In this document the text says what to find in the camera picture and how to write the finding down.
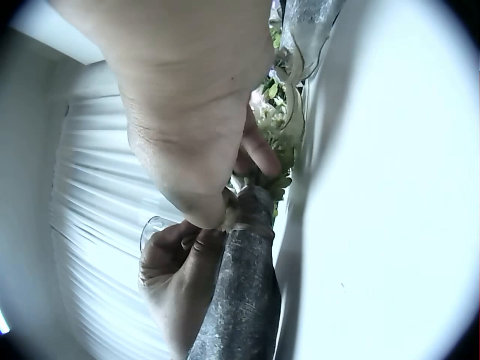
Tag person's left hand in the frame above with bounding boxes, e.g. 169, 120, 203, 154
137, 219, 230, 360

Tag person's right hand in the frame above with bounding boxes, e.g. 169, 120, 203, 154
50, 0, 282, 230

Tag person's right thumb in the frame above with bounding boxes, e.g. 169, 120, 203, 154
165, 165, 231, 230

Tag person's right fingers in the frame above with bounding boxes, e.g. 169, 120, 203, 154
233, 100, 282, 179

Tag person's left fingers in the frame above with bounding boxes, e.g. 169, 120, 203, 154
179, 220, 230, 263

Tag green and white flower bunch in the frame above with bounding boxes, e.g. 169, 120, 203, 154
248, 22, 305, 219

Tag grey speckled wrapping paper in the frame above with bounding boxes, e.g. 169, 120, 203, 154
186, 186, 282, 360

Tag clear glass rim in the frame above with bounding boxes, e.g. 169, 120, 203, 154
139, 215, 181, 259

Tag white ribbon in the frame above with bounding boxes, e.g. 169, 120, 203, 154
283, 49, 307, 158

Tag white window blind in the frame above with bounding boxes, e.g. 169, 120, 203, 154
48, 59, 225, 360

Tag silver mesh wrapping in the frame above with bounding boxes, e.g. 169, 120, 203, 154
277, 0, 342, 80

